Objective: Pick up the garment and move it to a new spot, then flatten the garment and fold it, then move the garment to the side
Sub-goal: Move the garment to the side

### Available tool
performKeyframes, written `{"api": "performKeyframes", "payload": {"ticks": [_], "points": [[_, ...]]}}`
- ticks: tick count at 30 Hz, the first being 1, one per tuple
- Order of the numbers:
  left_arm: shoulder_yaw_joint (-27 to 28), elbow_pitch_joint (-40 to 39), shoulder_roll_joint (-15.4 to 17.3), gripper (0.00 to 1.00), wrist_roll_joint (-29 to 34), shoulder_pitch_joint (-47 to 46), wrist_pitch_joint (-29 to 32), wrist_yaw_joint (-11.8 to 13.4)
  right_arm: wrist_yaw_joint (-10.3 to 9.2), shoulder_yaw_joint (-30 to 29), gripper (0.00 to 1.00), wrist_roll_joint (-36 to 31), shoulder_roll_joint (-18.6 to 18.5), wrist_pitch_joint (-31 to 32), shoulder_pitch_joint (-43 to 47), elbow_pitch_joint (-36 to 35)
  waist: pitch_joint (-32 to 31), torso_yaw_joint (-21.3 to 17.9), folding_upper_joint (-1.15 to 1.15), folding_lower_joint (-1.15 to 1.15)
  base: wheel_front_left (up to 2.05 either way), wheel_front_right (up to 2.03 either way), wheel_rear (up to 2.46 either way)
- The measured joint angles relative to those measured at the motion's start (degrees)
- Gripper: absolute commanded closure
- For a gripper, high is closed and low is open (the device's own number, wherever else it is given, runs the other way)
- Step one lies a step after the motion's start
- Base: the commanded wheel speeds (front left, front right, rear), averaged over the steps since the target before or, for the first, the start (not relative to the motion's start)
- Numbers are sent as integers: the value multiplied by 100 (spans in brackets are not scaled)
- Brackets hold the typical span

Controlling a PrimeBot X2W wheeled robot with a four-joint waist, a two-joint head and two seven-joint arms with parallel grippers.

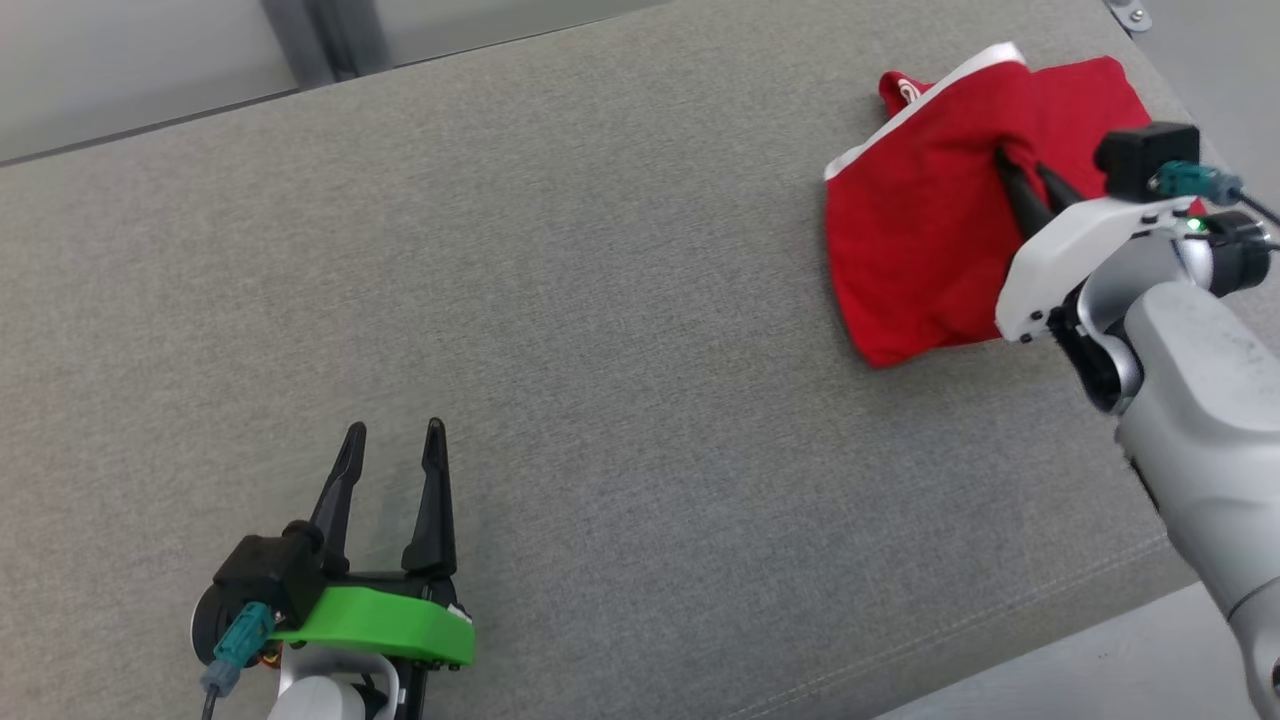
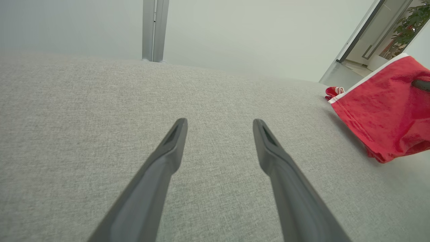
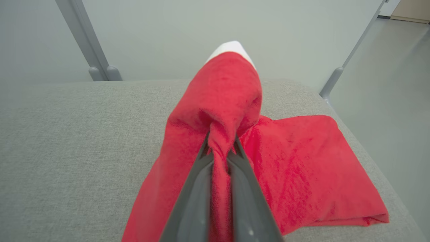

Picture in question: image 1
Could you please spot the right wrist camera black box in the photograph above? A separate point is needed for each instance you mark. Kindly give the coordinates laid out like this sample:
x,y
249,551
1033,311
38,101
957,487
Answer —
x,y
1140,160

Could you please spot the grey fabric sofa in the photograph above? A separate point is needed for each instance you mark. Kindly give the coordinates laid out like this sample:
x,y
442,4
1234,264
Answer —
x,y
600,350

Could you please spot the grey metal foot bracket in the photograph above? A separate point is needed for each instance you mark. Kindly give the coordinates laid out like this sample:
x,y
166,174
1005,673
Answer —
x,y
1130,14

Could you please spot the red shorts white trim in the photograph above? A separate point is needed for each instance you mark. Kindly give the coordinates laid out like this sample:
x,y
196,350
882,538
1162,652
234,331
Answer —
x,y
920,250

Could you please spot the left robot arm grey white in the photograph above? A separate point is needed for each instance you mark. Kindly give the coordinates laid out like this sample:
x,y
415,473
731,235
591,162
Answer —
x,y
320,695

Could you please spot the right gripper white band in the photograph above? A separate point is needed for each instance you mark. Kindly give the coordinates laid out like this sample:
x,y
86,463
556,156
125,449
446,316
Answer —
x,y
1050,265

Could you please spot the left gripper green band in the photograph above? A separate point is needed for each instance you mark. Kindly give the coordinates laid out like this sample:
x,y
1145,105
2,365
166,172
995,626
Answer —
x,y
380,620

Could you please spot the red basketball jersey number 23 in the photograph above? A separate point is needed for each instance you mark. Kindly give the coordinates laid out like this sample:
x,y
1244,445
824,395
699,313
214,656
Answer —
x,y
1090,100

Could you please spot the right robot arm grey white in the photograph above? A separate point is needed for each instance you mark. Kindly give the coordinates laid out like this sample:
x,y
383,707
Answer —
x,y
1200,400

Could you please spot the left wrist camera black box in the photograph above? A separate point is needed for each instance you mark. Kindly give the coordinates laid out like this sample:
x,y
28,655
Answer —
x,y
265,570

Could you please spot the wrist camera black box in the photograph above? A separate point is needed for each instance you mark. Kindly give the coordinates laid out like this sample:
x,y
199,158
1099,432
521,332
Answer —
x,y
265,570
1140,160

